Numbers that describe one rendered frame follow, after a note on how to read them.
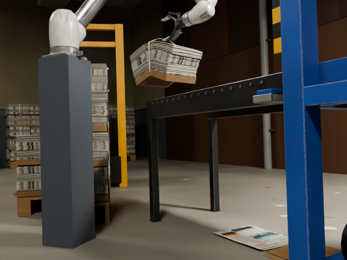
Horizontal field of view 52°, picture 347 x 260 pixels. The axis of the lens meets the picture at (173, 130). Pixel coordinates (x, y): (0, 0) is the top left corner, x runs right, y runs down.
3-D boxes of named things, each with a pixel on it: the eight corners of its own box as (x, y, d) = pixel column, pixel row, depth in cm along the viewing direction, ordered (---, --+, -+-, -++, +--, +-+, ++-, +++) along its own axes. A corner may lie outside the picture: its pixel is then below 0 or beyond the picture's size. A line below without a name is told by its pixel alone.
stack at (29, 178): (16, 216, 263) (14, 135, 264) (37, 199, 338) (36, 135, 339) (58, 214, 268) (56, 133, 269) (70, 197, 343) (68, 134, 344)
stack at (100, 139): (48, 227, 228) (45, 97, 230) (69, 197, 343) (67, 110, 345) (110, 223, 235) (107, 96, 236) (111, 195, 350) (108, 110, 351)
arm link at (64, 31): (48, 45, 188) (47, 3, 188) (50, 53, 206) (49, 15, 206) (80, 46, 193) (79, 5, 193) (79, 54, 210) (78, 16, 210)
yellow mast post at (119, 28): (119, 187, 404) (114, 23, 407) (119, 185, 413) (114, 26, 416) (127, 187, 405) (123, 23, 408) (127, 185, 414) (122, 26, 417)
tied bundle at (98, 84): (59, 105, 286) (58, 76, 287) (63, 108, 315) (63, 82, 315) (107, 104, 293) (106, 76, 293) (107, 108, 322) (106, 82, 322)
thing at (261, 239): (212, 233, 201) (212, 231, 201) (250, 226, 216) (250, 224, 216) (260, 250, 170) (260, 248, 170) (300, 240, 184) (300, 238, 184)
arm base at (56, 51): (74, 53, 185) (73, 43, 185) (40, 58, 193) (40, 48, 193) (94, 60, 202) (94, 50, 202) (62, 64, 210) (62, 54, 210)
